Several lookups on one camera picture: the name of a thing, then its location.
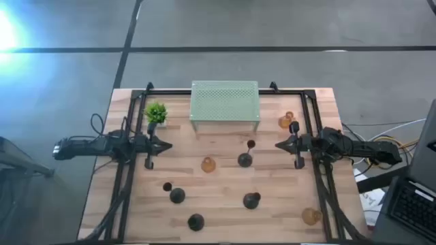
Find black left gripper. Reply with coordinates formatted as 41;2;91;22
134;122;173;170

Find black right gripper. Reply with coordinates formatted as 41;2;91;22
275;121;313;170

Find amber glass candle holder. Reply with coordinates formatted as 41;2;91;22
200;156;217;174
301;207;323;226
278;110;296;130

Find tall black candlestick holder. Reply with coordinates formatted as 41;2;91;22
162;182;187;205
237;139;256;168

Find short black candlestick holder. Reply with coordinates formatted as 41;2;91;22
187;213;206;232
243;191;262;210

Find artificial plant in white pot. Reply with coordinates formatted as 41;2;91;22
143;101;169;129

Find green perforated metal shelf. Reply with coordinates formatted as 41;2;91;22
189;80;262;133

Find white paper sheets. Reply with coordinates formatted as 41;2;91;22
354;168;386;227

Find grey side table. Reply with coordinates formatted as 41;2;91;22
0;135;55;245

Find dark laptop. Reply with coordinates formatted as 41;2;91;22
388;98;436;242

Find black aluminium table frame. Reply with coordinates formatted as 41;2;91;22
83;88;369;242

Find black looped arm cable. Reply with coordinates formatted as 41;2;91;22
90;113;113;137

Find white floor cable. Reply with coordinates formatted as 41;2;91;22
369;118;426;142

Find yellow floor cable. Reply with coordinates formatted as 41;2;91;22
369;135;420;169

